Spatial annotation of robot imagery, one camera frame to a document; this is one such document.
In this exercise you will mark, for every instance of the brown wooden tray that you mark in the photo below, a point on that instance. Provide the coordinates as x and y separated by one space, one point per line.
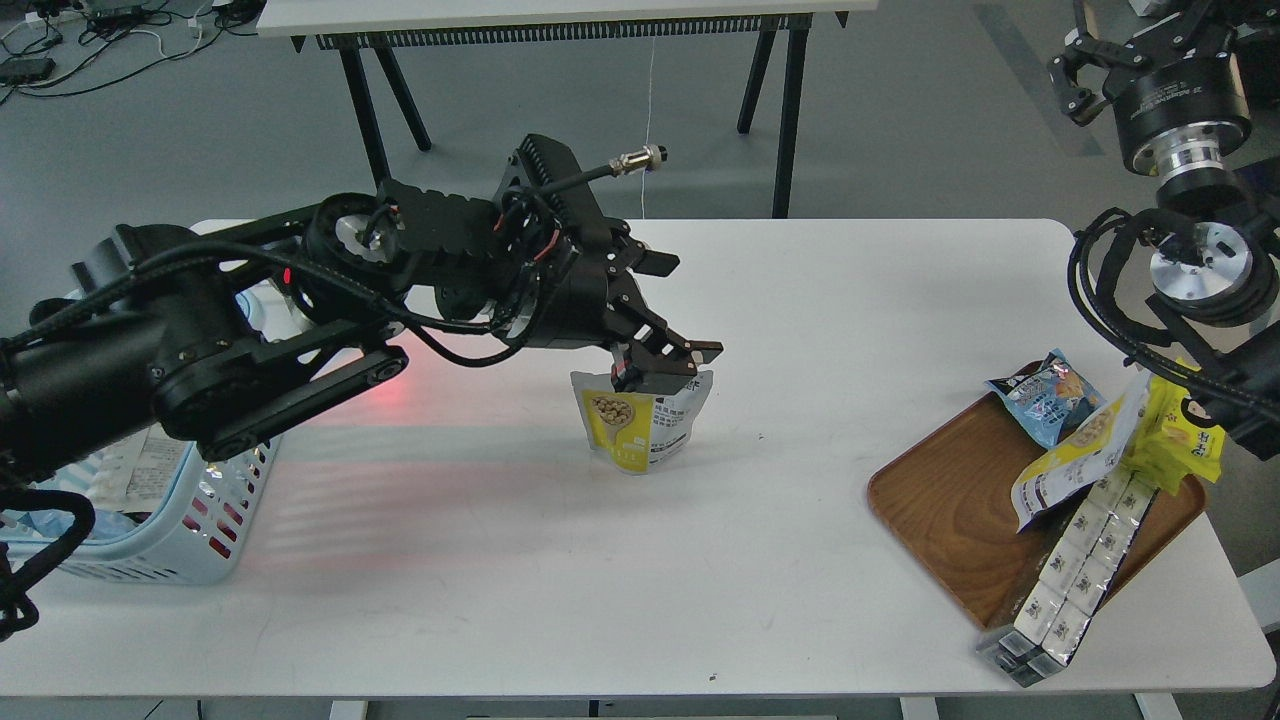
947 499

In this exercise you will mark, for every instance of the blue snack bag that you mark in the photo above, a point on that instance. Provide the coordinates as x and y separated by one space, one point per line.
1049 401

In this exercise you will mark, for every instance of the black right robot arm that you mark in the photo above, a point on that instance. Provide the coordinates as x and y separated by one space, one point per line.
1187 289

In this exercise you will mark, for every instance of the yellow cartoon face snack pack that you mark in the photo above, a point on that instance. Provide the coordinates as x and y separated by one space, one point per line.
1176 438

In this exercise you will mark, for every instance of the white snack packet in basket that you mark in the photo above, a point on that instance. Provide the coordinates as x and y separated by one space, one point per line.
136 473

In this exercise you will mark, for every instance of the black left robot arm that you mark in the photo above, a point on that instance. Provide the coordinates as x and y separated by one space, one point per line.
229 338

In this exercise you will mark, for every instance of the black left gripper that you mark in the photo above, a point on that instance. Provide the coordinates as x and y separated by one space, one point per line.
579 295

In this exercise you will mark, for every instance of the background table black legs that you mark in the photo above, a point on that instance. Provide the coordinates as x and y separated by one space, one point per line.
350 27

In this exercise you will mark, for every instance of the silver white snack multipack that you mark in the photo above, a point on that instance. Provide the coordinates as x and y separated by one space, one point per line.
1043 619

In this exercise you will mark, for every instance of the yellow white nut snack pouch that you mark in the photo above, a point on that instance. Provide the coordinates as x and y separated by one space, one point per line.
634 430

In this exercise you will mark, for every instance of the light blue plastic basket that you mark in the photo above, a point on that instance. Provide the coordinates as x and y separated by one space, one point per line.
150 520

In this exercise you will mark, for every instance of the blue packet in basket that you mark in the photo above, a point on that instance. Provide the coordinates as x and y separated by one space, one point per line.
48 524

